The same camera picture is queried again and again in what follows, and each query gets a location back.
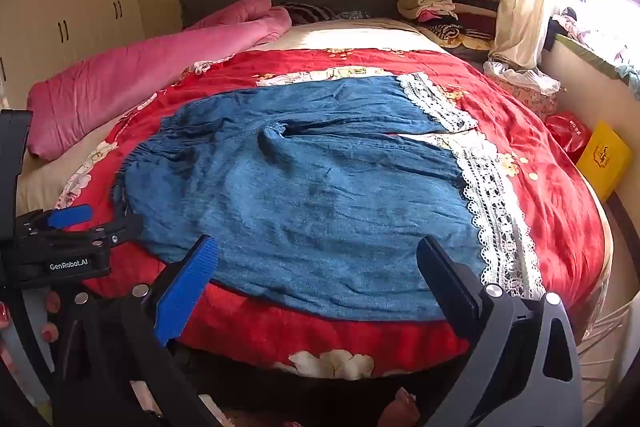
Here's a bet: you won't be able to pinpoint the red plastic bag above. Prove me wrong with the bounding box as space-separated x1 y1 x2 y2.
545 111 593 165

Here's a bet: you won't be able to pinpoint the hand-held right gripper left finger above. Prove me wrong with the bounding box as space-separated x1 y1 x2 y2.
52 234 221 427

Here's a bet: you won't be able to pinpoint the white crumpled cloth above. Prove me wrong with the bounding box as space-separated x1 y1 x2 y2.
482 59 562 96

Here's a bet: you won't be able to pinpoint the stack of folded clothes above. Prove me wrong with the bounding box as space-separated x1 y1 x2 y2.
396 0 506 58

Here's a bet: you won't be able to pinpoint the yellow box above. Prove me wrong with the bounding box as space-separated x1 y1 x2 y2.
576 121 633 202

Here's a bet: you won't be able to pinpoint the striped pillow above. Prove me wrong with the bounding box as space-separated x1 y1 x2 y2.
280 2 341 25

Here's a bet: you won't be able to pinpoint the red floral blanket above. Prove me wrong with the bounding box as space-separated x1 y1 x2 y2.
55 48 613 380

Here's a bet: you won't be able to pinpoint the blue denim pants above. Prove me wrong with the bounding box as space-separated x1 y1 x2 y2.
112 72 546 323

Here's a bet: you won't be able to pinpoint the green windowsill cover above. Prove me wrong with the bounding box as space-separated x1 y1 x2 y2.
554 33 640 82

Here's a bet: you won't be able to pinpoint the person's left hand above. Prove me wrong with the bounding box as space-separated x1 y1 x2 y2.
0 289 62 344

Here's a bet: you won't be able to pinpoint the pink quilt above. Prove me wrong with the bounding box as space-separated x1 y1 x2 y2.
26 0 293 160

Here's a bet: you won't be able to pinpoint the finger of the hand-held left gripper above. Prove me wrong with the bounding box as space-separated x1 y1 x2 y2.
17 205 94 233
70 213 144 254

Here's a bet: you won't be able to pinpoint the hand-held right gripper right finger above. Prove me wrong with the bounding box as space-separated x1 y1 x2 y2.
416 235 583 427

